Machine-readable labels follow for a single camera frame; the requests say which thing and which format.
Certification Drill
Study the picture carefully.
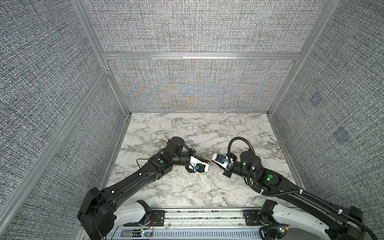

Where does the black corrugated cable conduit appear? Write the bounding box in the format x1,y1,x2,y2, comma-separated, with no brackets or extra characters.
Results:
227,136,379,240

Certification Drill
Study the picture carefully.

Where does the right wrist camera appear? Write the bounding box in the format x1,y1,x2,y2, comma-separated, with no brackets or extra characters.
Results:
212,154,237,170

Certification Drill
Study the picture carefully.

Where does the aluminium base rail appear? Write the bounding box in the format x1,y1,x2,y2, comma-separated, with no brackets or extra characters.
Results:
77,206,319,232

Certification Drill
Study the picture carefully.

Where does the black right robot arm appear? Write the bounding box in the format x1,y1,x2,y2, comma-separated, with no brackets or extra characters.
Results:
213,150,378,240

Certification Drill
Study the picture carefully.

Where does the grey slotted cable duct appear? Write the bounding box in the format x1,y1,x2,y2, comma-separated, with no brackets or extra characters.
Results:
104,229,261,240

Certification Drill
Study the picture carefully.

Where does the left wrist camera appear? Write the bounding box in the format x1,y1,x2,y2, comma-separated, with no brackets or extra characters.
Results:
189,156,209,174

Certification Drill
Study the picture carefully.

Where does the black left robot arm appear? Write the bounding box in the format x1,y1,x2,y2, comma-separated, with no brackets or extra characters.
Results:
77,137,209,240

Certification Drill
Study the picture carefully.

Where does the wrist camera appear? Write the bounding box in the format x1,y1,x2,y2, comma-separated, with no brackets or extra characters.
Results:
212,154,237,170
189,156,209,174

